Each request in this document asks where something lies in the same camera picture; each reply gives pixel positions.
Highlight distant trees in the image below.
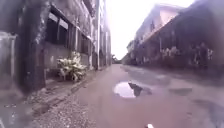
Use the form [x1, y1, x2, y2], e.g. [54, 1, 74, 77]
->
[110, 54, 123, 65]

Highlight pale distant building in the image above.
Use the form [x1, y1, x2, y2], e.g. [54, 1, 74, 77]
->
[121, 39, 138, 66]

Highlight water puddle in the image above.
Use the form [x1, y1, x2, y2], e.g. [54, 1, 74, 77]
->
[113, 81, 153, 99]

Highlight pale leafy plant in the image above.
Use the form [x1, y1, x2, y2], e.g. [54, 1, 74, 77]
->
[55, 51, 88, 83]

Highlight worn brown asphalt road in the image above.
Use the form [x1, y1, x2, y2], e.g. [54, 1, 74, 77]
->
[28, 63, 224, 128]

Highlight grey building with dark windows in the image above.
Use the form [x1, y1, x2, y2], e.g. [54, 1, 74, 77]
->
[0, 0, 113, 96]

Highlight pink upper building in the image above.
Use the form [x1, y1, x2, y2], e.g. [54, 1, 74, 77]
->
[134, 3, 184, 43]

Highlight dark building with canopy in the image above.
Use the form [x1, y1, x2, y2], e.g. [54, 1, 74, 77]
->
[134, 0, 224, 73]

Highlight rubble dirt verge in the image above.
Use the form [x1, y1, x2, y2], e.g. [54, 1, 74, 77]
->
[0, 69, 101, 128]

